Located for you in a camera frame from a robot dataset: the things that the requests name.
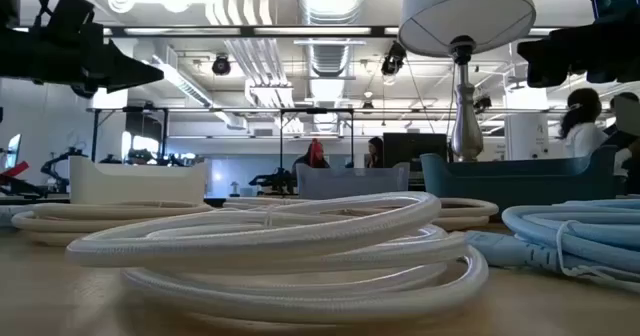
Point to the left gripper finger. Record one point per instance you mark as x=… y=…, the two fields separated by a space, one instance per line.
x=127 y=71

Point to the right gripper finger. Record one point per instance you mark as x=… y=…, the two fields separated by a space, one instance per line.
x=555 y=58

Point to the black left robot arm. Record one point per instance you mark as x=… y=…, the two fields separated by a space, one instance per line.
x=10 y=1

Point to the black idle robot arm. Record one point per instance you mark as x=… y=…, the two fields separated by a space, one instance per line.
x=52 y=166

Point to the person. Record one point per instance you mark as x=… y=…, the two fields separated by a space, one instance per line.
x=620 y=138
x=582 y=136
x=314 y=156
x=376 y=151

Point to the bright computer screen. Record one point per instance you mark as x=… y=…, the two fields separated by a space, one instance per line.
x=13 y=151

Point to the white shade silver table lamp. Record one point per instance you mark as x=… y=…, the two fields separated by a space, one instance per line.
x=465 y=6

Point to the white plastic bin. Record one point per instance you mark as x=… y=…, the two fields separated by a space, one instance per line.
x=135 y=183

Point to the red bar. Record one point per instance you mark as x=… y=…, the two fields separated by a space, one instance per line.
x=15 y=170

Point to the blue plastic bin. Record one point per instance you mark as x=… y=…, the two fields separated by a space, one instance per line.
x=520 y=181

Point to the black low equipment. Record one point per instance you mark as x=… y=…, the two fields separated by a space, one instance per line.
x=20 y=188

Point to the black computer monitor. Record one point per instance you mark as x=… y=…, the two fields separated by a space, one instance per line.
x=415 y=148

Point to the black robot device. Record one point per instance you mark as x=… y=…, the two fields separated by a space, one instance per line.
x=275 y=181

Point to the clear plastic bin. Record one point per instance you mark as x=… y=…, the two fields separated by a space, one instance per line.
x=350 y=183

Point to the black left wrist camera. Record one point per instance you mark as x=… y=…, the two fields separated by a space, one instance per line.
x=72 y=13

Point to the black metal station frame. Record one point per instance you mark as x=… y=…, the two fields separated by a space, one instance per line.
x=94 y=136
x=281 y=146

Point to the black ceiling camera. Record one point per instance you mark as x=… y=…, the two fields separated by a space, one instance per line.
x=482 y=102
x=221 y=65
x=394 y=58

